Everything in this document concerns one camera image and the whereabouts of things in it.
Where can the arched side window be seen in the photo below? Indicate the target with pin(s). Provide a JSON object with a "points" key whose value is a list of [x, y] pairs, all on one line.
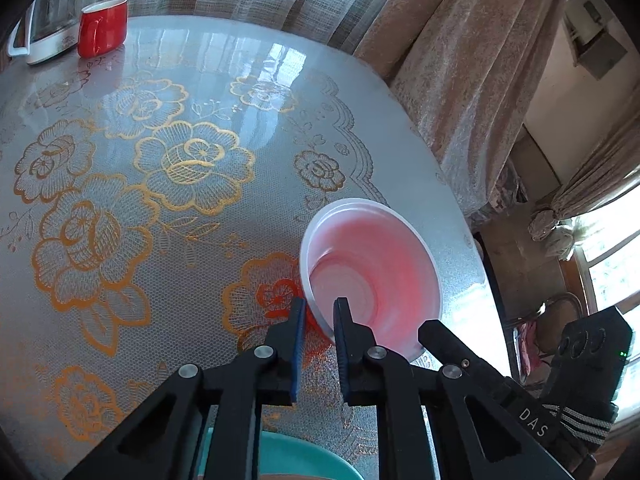
{"points": [[610, 270]]}

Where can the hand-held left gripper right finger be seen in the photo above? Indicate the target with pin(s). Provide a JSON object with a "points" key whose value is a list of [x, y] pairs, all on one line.
{"points": [[340, 355]]}

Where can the red plastic bowl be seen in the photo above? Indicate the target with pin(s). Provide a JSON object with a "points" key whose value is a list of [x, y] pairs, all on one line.
{"points": [[370, 260]]}

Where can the tied beige curtain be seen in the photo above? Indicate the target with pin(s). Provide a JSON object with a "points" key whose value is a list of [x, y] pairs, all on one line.
{"points": [[595, 175]]}

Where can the sheer white curtain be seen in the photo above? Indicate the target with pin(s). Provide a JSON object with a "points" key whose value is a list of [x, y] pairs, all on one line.
{"points": [[250, 0]]}

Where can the pink cloth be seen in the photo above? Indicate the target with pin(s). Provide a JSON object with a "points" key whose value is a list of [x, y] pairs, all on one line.
{"points": [[530, 350]]}

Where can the grey wall box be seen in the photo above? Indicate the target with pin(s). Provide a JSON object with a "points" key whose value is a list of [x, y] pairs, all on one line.
{"points": [[600, 55]]}

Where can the round-backed wooden chair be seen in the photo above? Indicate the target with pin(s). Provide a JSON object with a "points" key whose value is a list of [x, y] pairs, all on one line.
{"points": [[550, 315]]}

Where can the white glass kettle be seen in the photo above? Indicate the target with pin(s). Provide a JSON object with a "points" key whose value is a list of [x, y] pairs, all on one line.
{"points": [[50, 35]]}

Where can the lace floral tablecloth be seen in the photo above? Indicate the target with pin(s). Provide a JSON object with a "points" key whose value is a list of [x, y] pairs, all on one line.
{"points": [[150, 260]]}

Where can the red mug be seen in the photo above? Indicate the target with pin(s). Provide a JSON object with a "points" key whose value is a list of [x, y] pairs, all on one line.
{"points": [[102, 30]]}

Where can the beige patterned curtain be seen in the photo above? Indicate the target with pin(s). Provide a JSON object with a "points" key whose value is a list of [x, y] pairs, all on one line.
{"points": [[450, 85]]}

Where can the teal plate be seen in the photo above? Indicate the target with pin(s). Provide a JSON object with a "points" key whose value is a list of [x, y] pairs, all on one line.
{"points": [[300, 455]]}

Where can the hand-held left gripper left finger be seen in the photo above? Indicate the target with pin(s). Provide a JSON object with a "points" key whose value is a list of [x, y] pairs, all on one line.
{"points": [[299, 350]]}

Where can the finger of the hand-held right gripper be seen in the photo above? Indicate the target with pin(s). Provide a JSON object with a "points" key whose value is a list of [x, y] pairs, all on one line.
{"points": [[450, 347]]}

